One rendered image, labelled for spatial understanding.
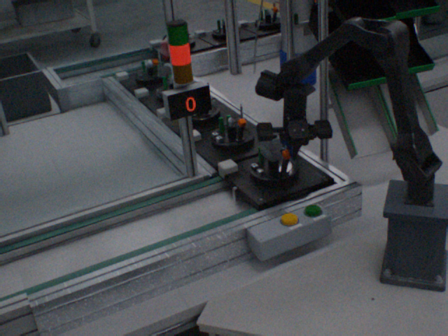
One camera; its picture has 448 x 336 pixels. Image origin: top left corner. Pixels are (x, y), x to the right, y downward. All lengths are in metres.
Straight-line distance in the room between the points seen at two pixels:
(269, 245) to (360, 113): 0.53
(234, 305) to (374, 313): 0.32
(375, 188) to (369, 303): 0.50
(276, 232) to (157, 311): 0.34
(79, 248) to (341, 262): 0.67
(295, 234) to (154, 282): 0.36
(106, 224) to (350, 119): 0.75
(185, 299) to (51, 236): 0.40
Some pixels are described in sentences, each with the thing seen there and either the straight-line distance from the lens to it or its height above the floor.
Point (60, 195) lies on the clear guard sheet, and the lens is 1.62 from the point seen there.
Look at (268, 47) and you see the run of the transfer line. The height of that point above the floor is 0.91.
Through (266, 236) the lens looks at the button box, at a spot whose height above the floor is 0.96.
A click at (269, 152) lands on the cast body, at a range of 1.61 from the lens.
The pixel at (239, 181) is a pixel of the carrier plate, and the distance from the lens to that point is 1.64.
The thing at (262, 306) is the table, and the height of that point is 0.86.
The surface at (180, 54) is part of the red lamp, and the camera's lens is 1.53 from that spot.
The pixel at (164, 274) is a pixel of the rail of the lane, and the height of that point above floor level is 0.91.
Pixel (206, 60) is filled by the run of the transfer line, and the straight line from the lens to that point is 2.79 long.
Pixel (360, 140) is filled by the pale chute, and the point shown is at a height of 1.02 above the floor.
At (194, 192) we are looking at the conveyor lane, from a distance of 1.68.
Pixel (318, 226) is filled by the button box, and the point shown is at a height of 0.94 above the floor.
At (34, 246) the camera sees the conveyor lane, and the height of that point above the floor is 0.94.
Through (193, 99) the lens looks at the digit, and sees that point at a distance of 1.57.
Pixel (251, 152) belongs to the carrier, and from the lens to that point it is 1.79.
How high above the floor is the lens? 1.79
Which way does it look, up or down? 29 degrees down
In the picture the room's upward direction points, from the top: 6 degrees counter-clockwise
